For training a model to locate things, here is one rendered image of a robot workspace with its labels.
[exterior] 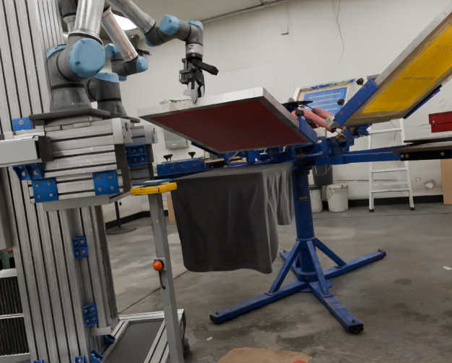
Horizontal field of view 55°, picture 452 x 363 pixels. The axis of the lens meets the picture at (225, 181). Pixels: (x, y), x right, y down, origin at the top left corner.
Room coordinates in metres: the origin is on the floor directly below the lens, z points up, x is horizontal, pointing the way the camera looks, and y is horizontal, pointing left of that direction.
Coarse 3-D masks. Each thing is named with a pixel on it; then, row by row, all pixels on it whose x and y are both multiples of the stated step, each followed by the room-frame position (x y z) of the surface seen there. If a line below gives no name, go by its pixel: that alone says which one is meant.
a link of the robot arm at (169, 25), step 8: (168, 16) 1.80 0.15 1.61; (160, 24) 1.83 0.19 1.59; (168, 24) 1.79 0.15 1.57; (176, 24) 1.80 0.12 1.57; (184, 24) 1.83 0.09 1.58; (160, 32) 1.86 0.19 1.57; (168, 32) 1.81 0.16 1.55; (176, 32) 1.82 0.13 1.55; (184, 32) 1.83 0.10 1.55; (168, 40) 1.88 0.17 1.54; (184, 40) 1.87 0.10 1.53
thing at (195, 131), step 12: (156, 120) 1.98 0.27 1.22; (168, 120) 1.98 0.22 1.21; (180, 120) 1.98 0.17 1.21; (192, 120) 1.98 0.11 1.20; (204, 120) 1.98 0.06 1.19; (216, 120) 1.98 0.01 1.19; (180, 132) 2.16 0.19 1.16; (192, 132) 2.16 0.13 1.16; (204, 132) 2.16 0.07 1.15; (216, 132) 2.16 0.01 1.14; (228, 132) 2.16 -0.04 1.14; (216, 144) 2.39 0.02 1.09; (228, 144) 2.40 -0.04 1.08; (240, 144) 2.40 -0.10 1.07; (252, 144) 2.40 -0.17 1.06
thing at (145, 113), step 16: (208, 96) 1.79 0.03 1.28; (224, 96) 1.76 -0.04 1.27; (240, 96) 1.72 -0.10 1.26; (256, 96) 1.69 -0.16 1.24; (272, 96) 1.79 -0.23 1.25; (144, 112) 1.92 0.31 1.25; (160, 112) 1.88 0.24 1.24; (176, 112) 1.87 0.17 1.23; (272, 112) 1.87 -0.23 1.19; (288, 112) 1.97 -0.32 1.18; (288, 144) 2.40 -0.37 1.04
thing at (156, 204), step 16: (144, 192) 1.62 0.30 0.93; (160, 192) 1.60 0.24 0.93; (160, 208) 1.67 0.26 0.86; (160, 224) 1.65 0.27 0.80; (160, 240) 1.66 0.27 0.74; (160, 256) 1.66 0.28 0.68; (176, 304) 1.68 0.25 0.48; (176, 320) 1.67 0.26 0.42; (176, 336) 1.66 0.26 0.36; (176, 352) 1.65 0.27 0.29
